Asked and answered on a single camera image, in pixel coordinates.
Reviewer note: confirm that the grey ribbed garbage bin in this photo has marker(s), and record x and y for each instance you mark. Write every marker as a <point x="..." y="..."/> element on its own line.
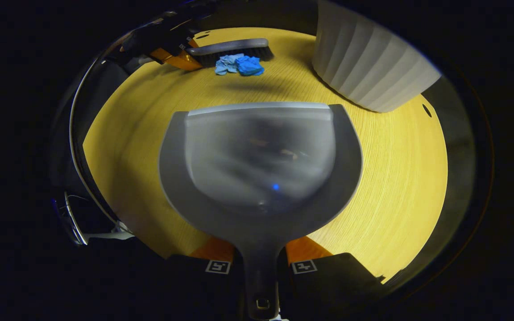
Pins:
<point x="373" y="58"/>

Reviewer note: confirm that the small grey broom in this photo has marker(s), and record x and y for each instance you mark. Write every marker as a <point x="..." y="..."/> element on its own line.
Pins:
<point x="239" y="44"/>

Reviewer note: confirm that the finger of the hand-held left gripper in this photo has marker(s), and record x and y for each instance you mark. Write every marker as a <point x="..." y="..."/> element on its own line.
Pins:
<point x="176" y="59"/>
<point x="193" y="43"/>

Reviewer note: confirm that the dark blue paper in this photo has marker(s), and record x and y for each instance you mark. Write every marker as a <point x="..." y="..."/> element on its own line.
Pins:
<point x="250" y="66"/>

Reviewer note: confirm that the grey dustpan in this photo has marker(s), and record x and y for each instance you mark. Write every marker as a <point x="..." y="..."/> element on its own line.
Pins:
<point x="261" y="156"/>

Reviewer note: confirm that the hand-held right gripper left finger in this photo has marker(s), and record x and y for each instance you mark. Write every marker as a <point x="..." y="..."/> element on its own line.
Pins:
<point x="203" y="290"/>

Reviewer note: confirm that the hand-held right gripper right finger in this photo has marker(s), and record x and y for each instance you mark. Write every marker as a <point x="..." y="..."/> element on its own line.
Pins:
<point x="328" y="285"/>

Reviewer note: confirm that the light blue paper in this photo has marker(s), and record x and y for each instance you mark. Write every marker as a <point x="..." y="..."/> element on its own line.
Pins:
<point x="225" y="64"/>

